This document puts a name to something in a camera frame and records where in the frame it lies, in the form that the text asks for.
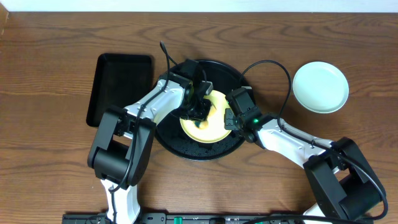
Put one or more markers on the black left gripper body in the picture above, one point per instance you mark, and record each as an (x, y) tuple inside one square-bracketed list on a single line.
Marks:
[(199, 109)]

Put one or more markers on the black rectangular tray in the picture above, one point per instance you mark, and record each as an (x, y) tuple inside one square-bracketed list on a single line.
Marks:
[(119, 80)]

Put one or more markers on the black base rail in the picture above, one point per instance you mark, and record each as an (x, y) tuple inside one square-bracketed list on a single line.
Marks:
[(160, 218)]

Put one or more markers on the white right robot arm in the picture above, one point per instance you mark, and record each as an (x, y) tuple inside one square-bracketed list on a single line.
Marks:
[(345, 187)]

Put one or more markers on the yellow plate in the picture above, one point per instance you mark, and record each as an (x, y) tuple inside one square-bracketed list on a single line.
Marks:
[(213, 133)]

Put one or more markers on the light green plate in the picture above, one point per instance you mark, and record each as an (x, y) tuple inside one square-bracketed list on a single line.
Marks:
[(320, 87)]

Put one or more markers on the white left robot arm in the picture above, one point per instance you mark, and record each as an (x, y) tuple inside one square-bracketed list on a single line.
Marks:
[(120, 152)]

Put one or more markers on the green and yellow sponge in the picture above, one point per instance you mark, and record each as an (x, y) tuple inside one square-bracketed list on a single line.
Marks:
[(211, 118)]

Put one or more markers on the black round tray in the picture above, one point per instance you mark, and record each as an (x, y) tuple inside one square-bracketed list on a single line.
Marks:
[(171, 135)]

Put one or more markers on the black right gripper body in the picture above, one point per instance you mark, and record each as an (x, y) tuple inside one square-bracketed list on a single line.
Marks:
[(229, 118)]

